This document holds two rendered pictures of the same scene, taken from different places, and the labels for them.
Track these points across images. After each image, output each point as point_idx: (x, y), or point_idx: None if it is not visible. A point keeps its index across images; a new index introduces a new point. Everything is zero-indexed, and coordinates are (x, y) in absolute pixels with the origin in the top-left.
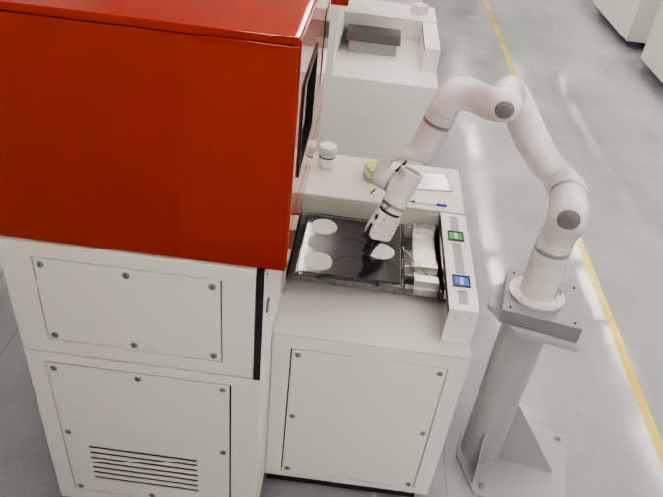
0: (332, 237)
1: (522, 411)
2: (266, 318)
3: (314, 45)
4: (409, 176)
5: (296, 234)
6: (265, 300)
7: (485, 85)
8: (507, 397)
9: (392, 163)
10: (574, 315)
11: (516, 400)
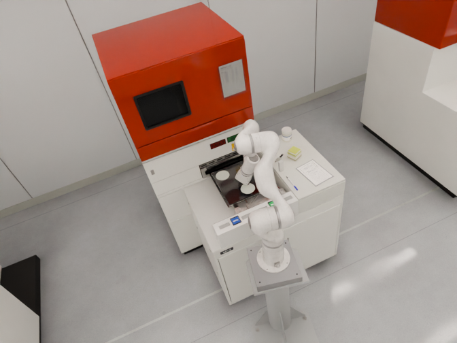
0: None
1: (281, 316)
2: (156, 177)
3: (166, 82)
4: (246, 159)
5: (240, 160)
6: (147, 169)
7: (242, 130)
8: (266, 299)
9: (318, 155)
10: (268, 280)
11: (271, 305)
